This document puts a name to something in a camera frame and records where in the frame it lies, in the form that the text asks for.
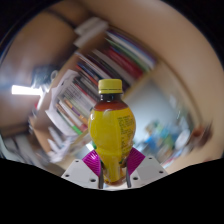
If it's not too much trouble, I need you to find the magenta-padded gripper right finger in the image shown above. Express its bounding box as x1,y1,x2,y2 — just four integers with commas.
125,147,169,189

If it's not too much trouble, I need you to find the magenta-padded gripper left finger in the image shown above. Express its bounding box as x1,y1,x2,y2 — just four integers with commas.
60,149,104,190

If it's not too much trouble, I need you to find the yellow drink bottle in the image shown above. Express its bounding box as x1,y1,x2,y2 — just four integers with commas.
87,78,137,185

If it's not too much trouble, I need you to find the white ceiling tube light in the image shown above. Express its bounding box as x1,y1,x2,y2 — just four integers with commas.
10,84,44,97

